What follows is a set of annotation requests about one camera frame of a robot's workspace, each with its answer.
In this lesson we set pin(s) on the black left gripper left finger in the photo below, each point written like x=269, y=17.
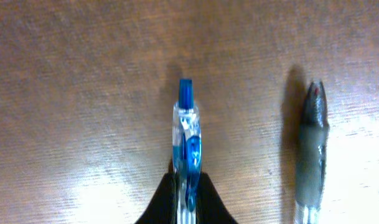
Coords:
x=162, y=207

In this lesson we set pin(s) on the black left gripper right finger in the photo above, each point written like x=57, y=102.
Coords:
x=210, y=208

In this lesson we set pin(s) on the blue ballpoint pen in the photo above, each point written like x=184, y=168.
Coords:
x=186, y=153

